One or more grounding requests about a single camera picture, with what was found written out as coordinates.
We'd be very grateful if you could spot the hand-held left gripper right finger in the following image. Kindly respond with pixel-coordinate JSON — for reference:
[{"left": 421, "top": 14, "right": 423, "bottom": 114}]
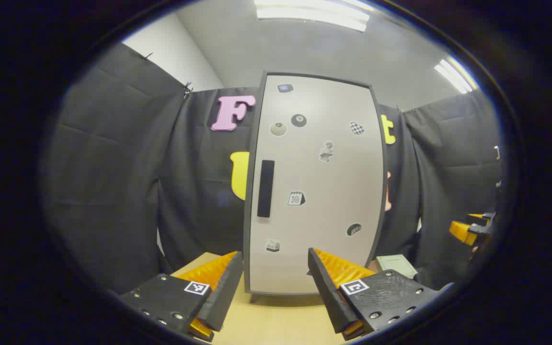
[{"left": 308, "top": 247, "right": 454, "bottom": 342}]

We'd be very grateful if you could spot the black backdrop cloth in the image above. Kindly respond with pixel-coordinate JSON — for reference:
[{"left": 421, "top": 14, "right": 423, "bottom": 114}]
[{"left": 46, "top": 42, "right": 502, "bottom": 295}]

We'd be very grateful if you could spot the black door handle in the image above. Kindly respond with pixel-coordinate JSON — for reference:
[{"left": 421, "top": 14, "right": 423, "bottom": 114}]
[{"left": 257, "top": 160, "right": 276, "bottom": 219}]

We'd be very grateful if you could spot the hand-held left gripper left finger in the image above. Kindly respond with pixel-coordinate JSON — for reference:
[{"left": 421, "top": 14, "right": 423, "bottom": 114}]
[{"left": 119, "top": 251, "right": 244, "bottom": 342}]

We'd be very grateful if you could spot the beige cabinet door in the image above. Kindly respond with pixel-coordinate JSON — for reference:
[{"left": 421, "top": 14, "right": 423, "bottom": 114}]
[{"left": 246, "top": 73, "right": 385, "bottom": 295}]

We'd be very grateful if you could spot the small flat box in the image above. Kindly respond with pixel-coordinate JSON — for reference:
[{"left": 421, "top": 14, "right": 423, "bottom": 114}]
[{"left": 376, "top": 254, "right": 418, "bottom": 279}]

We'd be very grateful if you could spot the dark grey cabinet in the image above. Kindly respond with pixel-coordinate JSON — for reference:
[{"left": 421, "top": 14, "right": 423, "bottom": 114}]
[{"left": 242, "top": 70, "right": 388, "bottom": 304}]

